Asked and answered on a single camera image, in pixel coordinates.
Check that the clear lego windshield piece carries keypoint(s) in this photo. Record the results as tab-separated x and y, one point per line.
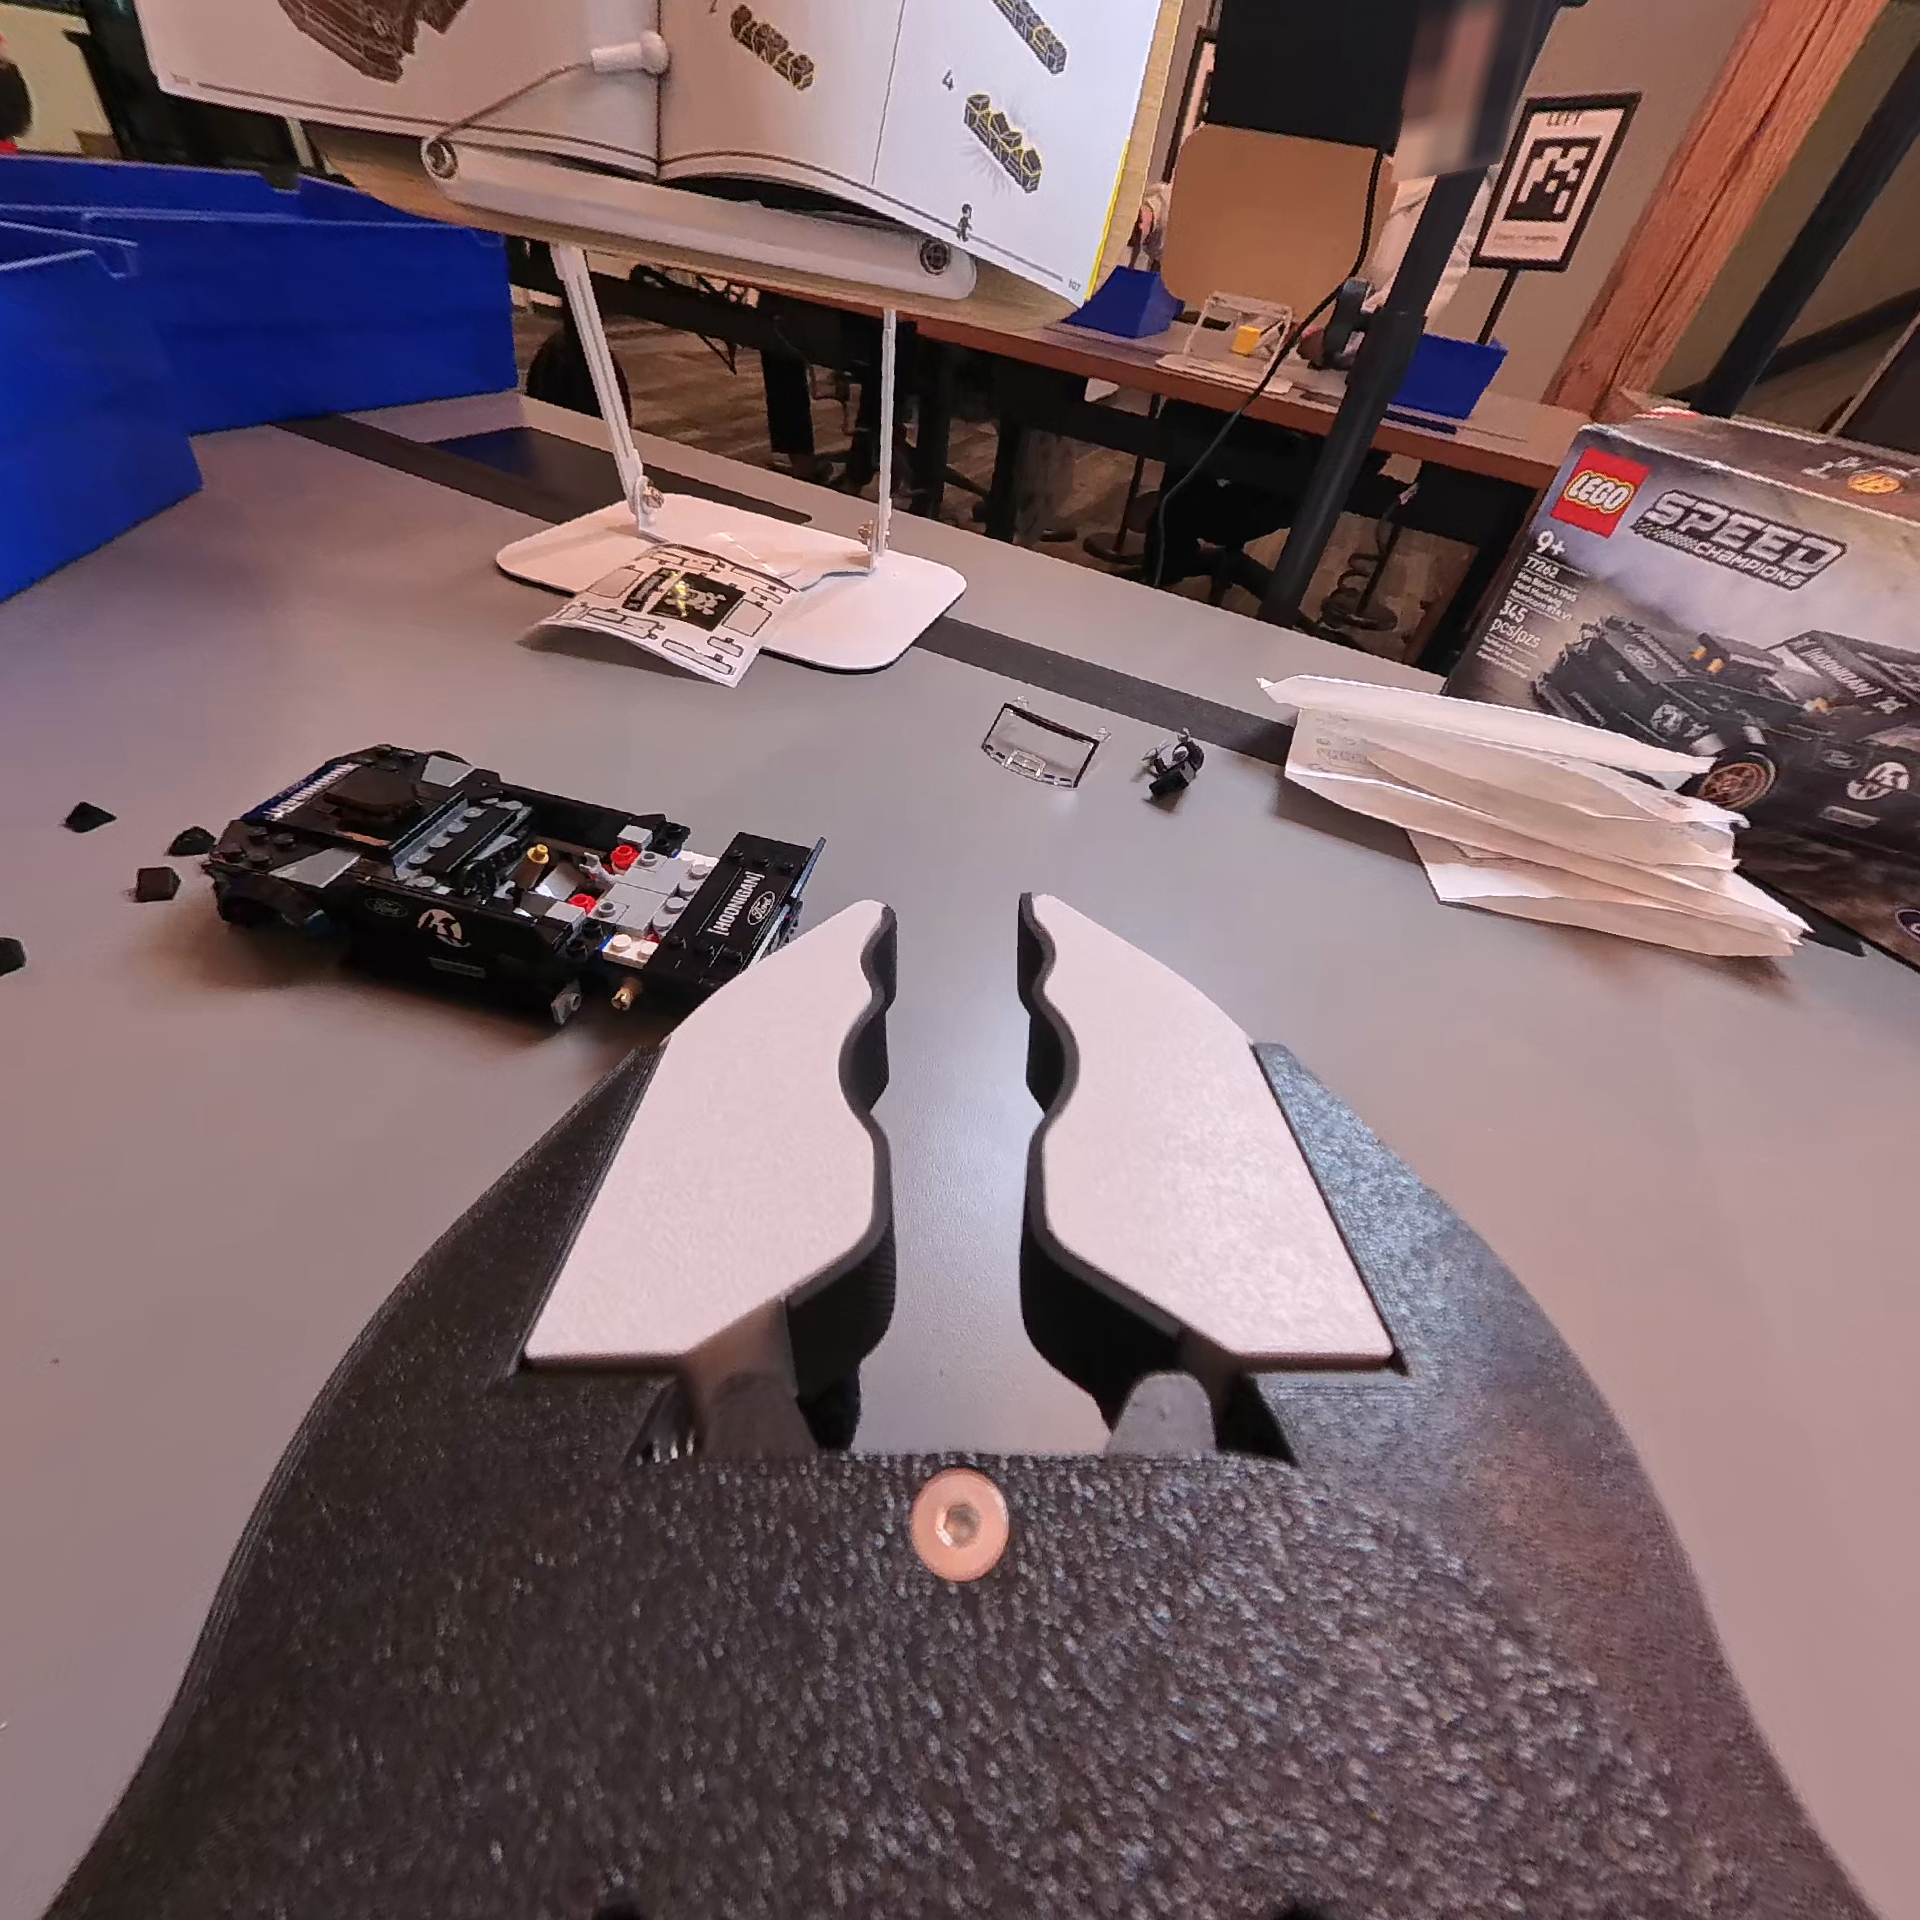
1043	746

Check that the cluster of small black tiles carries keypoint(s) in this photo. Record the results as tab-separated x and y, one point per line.
156	882

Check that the black tripod pole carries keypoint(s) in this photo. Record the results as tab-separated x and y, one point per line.
1380	390

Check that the small blue bin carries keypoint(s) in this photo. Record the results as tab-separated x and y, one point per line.
1447	374

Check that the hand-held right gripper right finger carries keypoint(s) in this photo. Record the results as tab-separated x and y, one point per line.
1200	1186

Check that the black white marker tag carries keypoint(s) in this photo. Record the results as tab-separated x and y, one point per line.
1555	180

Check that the white booklet stand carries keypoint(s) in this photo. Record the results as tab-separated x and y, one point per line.
812	601

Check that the lego instruction booklet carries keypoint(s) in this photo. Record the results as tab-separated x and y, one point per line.
871	91

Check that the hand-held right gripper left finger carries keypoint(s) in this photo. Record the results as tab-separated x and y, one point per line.
721	1186

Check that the lego set box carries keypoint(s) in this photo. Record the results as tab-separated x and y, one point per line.
1739	660

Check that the small black lego part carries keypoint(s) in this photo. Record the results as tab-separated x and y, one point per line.
1173	765

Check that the black lego car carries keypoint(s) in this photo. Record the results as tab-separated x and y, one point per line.
450	872

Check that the tan chair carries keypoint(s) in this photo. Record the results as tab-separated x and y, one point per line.
1275	210

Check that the sticker sheet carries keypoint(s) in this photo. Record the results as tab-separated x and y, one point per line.
667	614

